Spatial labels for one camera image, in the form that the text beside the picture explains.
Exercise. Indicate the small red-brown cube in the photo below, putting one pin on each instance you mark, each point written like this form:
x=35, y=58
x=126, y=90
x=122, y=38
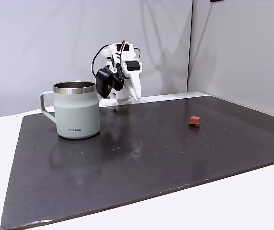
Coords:
x=195, y=120

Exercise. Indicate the pale green steel mug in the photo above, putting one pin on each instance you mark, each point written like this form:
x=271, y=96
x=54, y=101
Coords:
x=77, y=112

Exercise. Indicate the dark grey table mat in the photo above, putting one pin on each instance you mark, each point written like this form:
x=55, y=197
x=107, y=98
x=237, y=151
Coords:
x=132, y=158

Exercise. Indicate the black oval camera box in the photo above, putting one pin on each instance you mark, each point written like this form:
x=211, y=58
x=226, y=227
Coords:
x=106, y=81

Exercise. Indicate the black wall-mounted object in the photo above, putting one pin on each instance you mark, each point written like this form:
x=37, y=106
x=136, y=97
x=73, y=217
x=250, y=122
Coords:
x=216, y=0

